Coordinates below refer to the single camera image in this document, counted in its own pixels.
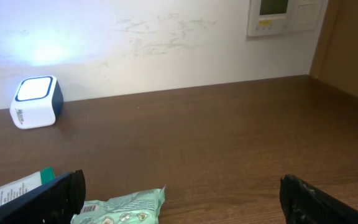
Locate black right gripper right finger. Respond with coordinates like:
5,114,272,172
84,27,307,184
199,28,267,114
280,174,358,224

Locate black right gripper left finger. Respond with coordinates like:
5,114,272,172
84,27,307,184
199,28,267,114
0,170,86,224

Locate green white sponge package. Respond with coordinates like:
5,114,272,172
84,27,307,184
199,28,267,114
0,167,55,206

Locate mint green wipes pack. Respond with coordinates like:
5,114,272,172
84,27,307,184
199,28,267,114
71,188,165,224

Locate white barcode scanner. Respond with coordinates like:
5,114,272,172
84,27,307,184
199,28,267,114
9,76,63,129

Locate brown wooden side panel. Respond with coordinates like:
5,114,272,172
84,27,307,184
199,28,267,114
310,0,358,98

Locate white wall switch plate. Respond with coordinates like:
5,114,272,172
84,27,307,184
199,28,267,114
291,0,322,31

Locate white wall thermostat panel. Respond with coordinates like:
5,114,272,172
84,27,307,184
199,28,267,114
247,0,293,37

